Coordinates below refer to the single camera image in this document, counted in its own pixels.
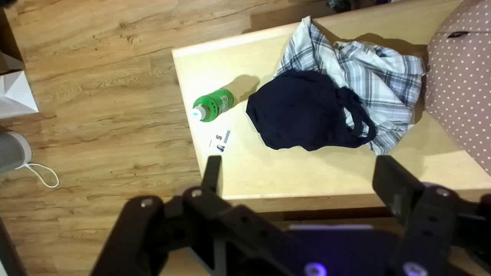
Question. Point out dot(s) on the pink polka dot laundry basket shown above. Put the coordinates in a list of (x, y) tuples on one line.
[(463, 82)]

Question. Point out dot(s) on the green plastic bottle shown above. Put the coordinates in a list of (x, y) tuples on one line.
[(216, 105)]

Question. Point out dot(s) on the white paper bag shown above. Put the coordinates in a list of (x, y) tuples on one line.
[(16, 94)]

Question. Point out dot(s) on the small white printed label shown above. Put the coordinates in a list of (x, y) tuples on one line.
[(220, 140)]

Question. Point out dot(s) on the dark navy garment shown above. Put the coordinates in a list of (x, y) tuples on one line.
[(301, 113)]

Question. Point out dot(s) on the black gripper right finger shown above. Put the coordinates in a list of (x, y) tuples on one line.
[(430, 220)]

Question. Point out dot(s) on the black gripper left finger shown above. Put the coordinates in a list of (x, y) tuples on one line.
[(143, 225)]

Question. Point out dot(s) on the checked blue white garment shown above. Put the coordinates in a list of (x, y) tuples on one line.
[(378, 78)]

